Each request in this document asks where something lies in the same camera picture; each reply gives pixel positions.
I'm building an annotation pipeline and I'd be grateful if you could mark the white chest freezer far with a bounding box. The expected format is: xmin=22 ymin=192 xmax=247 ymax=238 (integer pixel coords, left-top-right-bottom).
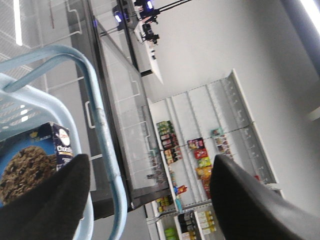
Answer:
xmin=82 ymin=0 xmax=170 ymax=212

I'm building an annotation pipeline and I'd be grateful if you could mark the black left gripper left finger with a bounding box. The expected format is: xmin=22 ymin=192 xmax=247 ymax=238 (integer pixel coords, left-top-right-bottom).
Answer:
xmin=0 ymin=154 xmax=90 ymax=240

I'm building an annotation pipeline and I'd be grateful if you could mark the blue Chocofello cookie box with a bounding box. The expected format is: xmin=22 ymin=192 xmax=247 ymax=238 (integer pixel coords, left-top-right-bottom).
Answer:
xmin=0 ymin=122 xmax=74 ymax=207

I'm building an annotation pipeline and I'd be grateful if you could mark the white store shelving unit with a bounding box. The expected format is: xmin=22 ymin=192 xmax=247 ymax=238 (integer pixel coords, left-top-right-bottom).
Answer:
xmin=147 ymin=70 xmax=281 ymax=240

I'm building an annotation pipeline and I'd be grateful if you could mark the light blue plastic basket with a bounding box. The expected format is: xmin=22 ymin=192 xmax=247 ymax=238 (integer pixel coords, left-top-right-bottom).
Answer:
xmin=0 ymin=45 xmax=127 ymax=240

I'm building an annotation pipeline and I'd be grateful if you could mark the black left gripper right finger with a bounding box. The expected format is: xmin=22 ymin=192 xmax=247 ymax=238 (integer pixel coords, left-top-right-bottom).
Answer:
xmin=210 ymin=154 xmax=320 ymax=240

